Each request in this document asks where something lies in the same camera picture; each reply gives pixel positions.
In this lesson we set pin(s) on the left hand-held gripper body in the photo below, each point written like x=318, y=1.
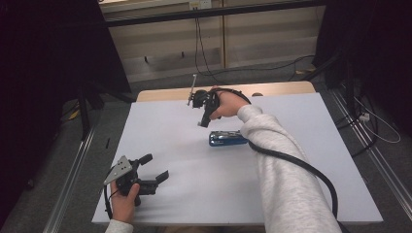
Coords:
x=120, y=170

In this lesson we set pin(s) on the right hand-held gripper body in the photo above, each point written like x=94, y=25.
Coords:
x=205, y=100

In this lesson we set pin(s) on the blue metal folding tool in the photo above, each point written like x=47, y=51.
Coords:
x=226, y=138

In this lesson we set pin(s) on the person's right hand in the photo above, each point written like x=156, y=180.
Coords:
x=230, y=105

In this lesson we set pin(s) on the person's left hand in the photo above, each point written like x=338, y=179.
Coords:
x=123, y=205

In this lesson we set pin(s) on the white board sheet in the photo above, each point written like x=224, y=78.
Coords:
x=181, y=161

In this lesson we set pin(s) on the small black floor piece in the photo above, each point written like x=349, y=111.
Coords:
x=107, y=143

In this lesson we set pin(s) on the wooden table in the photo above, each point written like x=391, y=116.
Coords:
x=168, y=93

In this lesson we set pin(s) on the black metal stand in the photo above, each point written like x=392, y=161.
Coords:
x=87, y=106

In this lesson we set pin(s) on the black horizontal bar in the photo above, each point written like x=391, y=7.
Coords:
x=210, y=13

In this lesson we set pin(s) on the black curtain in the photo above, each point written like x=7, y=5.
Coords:
x=42, y=97
x=372, y=48

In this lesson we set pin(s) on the white power adapter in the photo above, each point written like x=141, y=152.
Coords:
x=364, y=116

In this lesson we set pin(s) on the aluminium floor rail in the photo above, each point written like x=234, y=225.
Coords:
x=69, y=181
x=372, y=152

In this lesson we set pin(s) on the white wall socket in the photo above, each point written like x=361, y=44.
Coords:
x=200, y=4

